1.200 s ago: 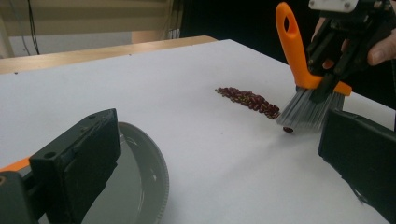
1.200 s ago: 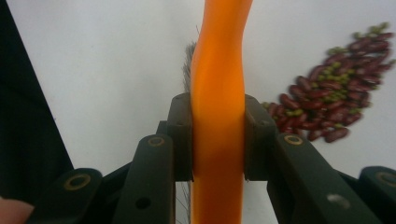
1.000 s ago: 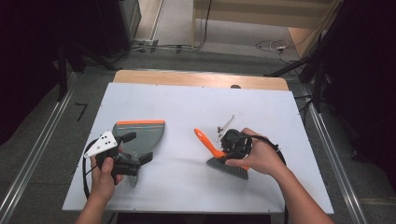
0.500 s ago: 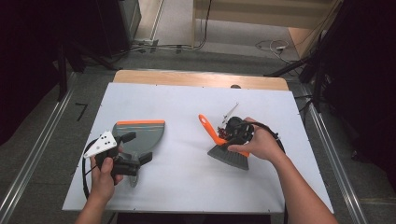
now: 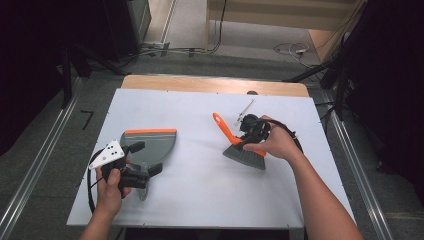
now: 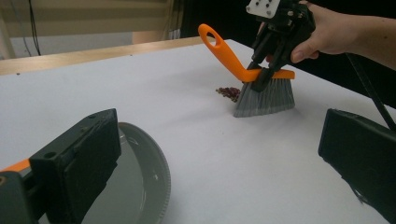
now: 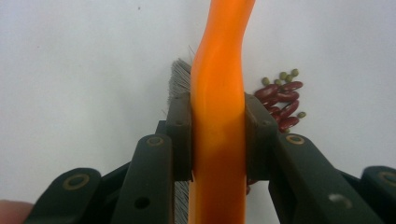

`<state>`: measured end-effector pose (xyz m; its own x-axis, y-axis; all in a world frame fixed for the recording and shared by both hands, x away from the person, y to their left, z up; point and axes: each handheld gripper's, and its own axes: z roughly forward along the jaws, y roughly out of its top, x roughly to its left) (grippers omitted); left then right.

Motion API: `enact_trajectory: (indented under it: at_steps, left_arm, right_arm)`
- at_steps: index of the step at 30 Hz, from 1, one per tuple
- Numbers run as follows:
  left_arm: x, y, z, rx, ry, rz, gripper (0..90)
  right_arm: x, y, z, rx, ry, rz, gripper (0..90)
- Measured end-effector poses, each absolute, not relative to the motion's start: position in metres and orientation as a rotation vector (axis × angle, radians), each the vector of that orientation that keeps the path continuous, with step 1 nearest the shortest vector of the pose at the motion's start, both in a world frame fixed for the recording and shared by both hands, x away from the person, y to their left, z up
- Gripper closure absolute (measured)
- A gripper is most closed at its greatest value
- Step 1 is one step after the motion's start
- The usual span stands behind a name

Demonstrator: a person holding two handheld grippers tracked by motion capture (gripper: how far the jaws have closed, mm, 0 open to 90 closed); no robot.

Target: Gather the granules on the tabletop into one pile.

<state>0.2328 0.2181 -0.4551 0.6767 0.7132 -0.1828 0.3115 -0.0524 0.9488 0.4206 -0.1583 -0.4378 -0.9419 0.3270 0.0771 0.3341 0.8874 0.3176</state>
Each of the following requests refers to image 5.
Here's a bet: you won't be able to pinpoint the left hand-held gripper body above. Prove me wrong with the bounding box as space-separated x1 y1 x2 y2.
88 140 152 190

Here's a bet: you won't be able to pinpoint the orange brush with grey bristles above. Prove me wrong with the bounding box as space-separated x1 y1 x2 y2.
212 111 268 171

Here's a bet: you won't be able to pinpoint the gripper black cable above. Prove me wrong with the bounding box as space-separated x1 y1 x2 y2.
86 148 106 215
256 118 305 155

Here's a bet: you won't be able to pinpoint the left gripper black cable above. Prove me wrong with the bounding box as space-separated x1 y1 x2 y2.
86 148 106 215

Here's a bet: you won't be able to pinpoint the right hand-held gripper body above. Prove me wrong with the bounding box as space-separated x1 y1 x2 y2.
234 98 272 145

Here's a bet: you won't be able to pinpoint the white cable coil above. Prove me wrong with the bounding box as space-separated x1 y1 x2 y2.
273 41 322 70

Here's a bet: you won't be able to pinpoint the person's right hand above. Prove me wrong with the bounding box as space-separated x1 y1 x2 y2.
242 114 305 163

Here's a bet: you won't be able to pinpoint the light wooden furniture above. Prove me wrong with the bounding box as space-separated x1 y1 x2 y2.
205 0 368 65

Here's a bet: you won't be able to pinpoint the grey dustpan with orange lip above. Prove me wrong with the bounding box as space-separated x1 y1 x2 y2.
119 128 178 202

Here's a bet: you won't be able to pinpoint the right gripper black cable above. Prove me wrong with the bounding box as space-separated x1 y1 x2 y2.
256 118 305 155

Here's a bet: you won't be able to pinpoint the white board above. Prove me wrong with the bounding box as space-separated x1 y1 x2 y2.
65 87 359 231

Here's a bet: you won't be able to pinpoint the wooden table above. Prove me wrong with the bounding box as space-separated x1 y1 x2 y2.
120 74 311 99

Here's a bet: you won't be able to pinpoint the person's left hand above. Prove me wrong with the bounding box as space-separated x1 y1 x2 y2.
94 165 133 218

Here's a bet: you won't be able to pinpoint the dark floor cables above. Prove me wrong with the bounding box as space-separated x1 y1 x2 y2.
132 0 230 58

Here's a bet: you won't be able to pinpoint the black metal stand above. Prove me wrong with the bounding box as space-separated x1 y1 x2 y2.
59 42 132 110

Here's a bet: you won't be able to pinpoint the black curtain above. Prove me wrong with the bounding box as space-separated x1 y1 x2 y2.
328 0 424 201
0 0 143 158

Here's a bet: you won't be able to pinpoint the metal floor rail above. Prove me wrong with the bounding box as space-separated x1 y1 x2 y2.
0 77 85 240
320 89 396 240

